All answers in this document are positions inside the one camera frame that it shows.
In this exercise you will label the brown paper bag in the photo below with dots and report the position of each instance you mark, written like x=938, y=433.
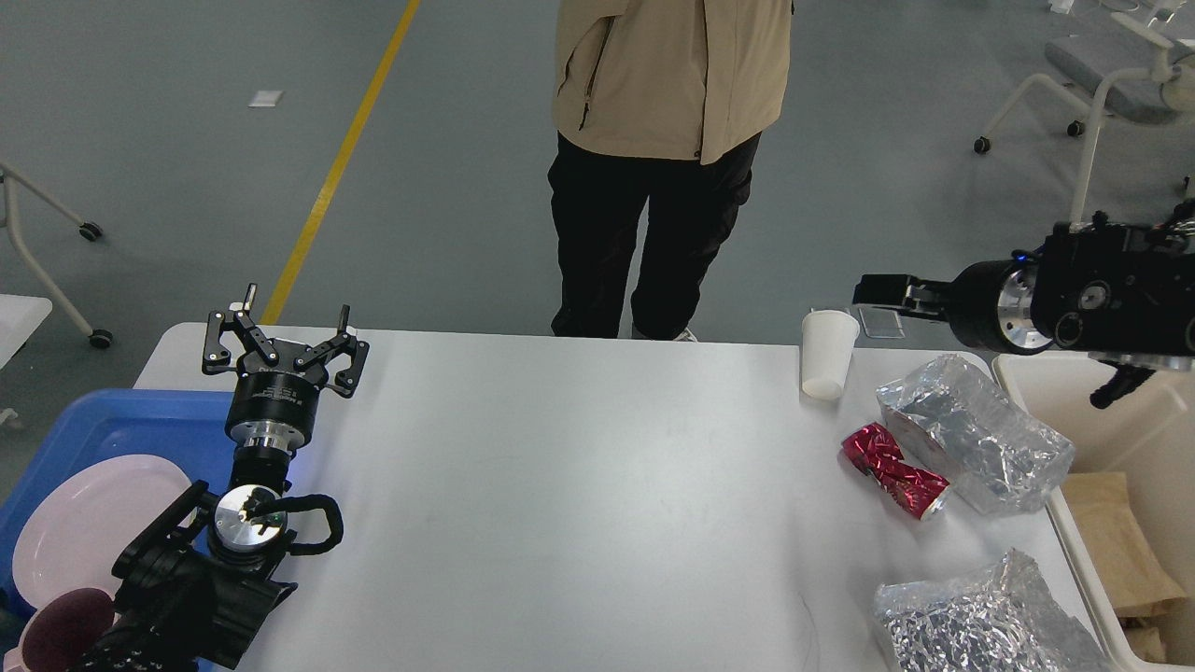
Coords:
x=1128, y=569

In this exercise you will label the crushed red soda can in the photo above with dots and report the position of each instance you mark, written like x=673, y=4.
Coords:
x=875, y=452

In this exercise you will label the crumpled brown paper in bin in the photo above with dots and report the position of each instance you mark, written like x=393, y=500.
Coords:
x=1145, y=641

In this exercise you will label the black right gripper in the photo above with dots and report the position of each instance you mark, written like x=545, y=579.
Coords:
x=988, y=306

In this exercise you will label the pink mug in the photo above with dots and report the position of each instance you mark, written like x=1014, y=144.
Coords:
x=60, y=633

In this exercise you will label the person in black trousers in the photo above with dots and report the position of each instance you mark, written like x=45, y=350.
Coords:
x=659, y=108

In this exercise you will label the crumpled aluminium foil sheet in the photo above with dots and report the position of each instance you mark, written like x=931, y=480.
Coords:
x=956, y=421

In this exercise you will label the white floor socket plate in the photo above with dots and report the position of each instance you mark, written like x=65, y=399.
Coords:
x=881, y=324

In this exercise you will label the white side table corner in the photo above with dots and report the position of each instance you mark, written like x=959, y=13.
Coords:
x=21, y=316

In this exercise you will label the white grey office chair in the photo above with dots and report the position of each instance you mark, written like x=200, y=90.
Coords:
x=1138, y=74

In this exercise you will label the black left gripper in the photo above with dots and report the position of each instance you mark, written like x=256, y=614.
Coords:
x=274, y=397

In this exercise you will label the beige plastic bin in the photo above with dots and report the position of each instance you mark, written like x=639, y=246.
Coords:
x=1149, y=436

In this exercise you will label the pink plate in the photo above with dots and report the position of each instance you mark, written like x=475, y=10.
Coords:
x=76, y=534

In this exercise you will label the aluminium foil piece lower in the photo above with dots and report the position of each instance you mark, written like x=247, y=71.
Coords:
x=998, y=618

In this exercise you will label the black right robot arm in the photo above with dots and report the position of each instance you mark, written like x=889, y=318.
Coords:
x=1121, y=293

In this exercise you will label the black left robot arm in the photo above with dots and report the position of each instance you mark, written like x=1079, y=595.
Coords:
x=197, y=584

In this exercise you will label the blue plastic tray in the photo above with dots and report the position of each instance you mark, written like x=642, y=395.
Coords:
x=187, y=428

